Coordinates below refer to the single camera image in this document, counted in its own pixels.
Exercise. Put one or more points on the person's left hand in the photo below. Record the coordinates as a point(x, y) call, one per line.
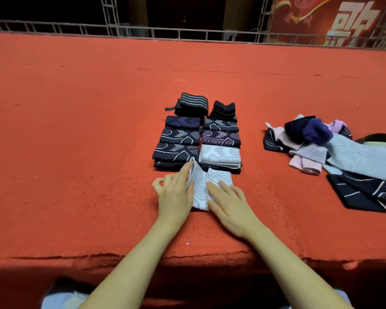
point(175, 199)

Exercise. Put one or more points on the person's right hand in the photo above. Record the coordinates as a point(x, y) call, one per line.
point(235, 212)

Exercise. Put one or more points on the single black purple-lined sock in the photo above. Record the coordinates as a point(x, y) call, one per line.
point(170, 165)
point(221, 137)

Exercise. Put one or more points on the single black white-patterned sock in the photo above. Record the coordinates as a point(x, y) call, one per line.
point(175, 152)
point(179, 135)

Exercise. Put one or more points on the single black grey-striped sock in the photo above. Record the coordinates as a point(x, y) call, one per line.
point(221, 125)

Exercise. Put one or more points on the person's right forearm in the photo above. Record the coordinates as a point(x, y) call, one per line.
point(299, 273)

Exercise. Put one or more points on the person's left forearm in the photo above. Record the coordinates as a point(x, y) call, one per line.
point(132, 270)

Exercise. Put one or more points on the person's pale blue clothing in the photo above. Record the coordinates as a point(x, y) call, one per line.
point(64, 300)

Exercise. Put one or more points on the heap of dark patterned socks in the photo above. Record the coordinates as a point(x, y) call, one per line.
point(315, 130)

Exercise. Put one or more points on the single black white-lined sock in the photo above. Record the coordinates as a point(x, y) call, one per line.
point(360, 189)

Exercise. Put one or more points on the dark brown door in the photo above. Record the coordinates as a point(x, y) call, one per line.
point(186, 11)

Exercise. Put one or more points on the grey metal truss tower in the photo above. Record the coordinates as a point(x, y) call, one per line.
point(264, 19)
point(110, 16)

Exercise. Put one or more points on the red banner with white print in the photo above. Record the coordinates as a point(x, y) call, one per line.
point(302, 16)

